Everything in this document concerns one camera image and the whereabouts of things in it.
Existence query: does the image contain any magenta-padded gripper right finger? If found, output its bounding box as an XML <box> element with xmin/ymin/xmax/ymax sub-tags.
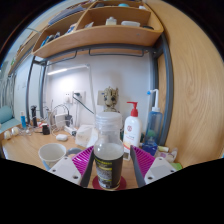
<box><xmin>129</xmin><ymin>145</ymin><xmax>177</xmax><ymax>188</ymax></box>

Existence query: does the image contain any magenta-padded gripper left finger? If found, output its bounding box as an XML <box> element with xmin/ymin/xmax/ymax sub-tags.
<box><xmin>48</xmin><ymin>145</ymin><xmax>96</xmax><ymax>188</ymax></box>

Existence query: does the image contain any clear bottle with dark label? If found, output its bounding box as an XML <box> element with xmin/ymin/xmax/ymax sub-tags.
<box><xmin>93</xmin><ymin>111</ymin><xmax>125</xmax><ymax>191</ymax></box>

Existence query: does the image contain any pink wet wipes packet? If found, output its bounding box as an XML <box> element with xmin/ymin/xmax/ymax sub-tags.
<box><xmin>154</xmin><ymin>146</ymin><xmax>179</xmax><ymax>164</ymax></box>

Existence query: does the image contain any green sponge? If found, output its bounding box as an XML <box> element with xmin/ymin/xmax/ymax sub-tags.
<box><xmin>171</xmin><ymin>162</ymin><xmax>184</xmax><ymax>171</ymax></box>

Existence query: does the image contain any white mug with blue map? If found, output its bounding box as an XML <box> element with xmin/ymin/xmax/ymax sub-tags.
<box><xmin>37</xmin><ymin>142</ymin><xmax>84</xmax><ymax>172</ymax></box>

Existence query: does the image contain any small white oval device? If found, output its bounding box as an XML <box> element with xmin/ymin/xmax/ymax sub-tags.
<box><xmin>55</xmin><ymin>133</ymin><xmax>69</xmax><ymax>142</ymax></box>

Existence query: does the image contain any white tissue pack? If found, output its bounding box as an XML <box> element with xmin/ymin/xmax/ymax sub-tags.
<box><xmin>74</xmin><ymin>124</ymin><xmax>99</xmax><ymax>149</ymax></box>

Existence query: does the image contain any white power strip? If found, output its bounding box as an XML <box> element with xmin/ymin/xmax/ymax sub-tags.
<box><xmin>63</xmin><ymin>124</ymin><xmax>78</xmax><ymax>137</ymax></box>

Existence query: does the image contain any flat round red coaster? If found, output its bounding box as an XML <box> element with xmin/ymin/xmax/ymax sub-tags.
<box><xmin>91</xmin><ymin>174</ymin><xmax>128</xmax><ymax>192</ymax></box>

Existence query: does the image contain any small black box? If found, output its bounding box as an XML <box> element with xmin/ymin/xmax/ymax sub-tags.
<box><xmin>41</xmin><ymin>123</ymin><xmax>51</xmax><ymax>136</ymax></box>

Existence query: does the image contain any blue spray bottle white nozzle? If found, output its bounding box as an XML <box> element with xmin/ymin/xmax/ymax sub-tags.
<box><xmin>141</xmin><ymin>88</ymin><xmax>164</xmax><ymax>157</ymax></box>

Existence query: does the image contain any white lotion bottle red pump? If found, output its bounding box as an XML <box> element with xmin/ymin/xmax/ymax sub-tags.
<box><xmin>122</xmin><ymin>101</ymin><xmax>143</xmax><ymax>162</ymax></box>

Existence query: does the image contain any white charger block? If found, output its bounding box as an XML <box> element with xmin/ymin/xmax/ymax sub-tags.
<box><xmin>54</xmin><ymin>113</ymin><xmax>68</xmax><ymax>127</ymax></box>

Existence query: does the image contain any black electric shaver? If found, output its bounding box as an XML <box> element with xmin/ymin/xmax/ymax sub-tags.
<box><xmin>30</xmin><ymin>105</ymin><xmax>38</xmax><ymax>128</ymax></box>

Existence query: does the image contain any blue tube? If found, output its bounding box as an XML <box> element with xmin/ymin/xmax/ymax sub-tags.
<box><xmin>19</xmin><ymin>110</ymin><xmax>27</xmax><ymax>129</ymax></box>

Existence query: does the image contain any teal seat cushion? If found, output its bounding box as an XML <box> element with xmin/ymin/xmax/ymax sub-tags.
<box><xmin>0</xmin><ymin>105</ymin><xmax>14</xmax><ymax>125</ymax></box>

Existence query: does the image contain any wooden tree creature figurine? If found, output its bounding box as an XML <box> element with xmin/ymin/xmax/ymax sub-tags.
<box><xmin>101</xmin><ymin>86</ymin><xmax>120</xmax><ymax>113</ymax></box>

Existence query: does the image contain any wooden shelf unit with items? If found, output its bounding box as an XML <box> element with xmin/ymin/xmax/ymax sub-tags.
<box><xmin>8</xmin><ymin>0</ymin><xmax>165</xmax><ymax>61</ymax></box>

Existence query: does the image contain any white wall socket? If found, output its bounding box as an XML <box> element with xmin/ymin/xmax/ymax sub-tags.
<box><xmin>63</xmin><ymin>90</ymin><xmax>86</xmax><ymax>104</ymax></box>

